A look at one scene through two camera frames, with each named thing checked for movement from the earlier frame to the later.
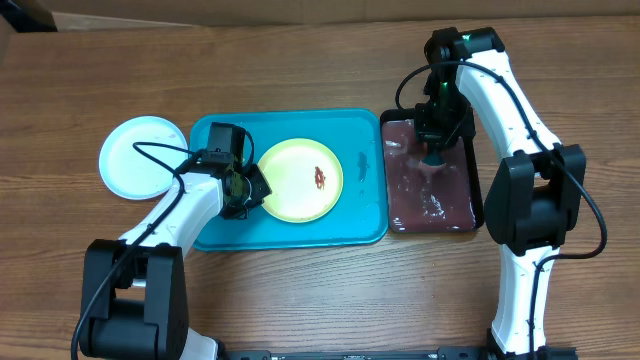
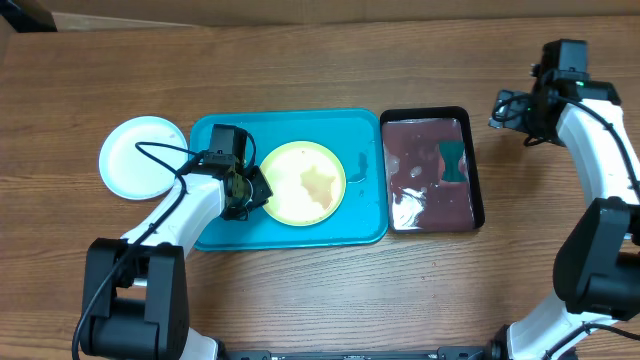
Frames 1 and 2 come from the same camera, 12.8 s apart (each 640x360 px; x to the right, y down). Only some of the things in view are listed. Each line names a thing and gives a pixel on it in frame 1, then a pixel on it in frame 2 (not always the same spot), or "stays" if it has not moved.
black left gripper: x=261 y=189 stays
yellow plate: x=304 y=177 stays
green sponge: x=434 y=158 to x=452 y=152
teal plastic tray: x=356 y=136 stays
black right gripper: x=432 y=134 to x=518 y=107
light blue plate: x=140 y=156 stays
